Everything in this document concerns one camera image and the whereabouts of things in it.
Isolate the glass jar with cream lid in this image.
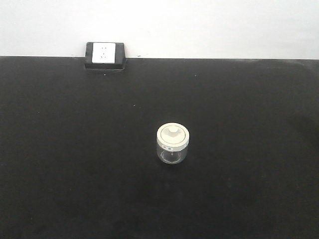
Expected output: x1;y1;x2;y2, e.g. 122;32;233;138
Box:
157;122;190;165

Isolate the white socket in black box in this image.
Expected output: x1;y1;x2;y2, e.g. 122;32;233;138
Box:
84;42;126;71

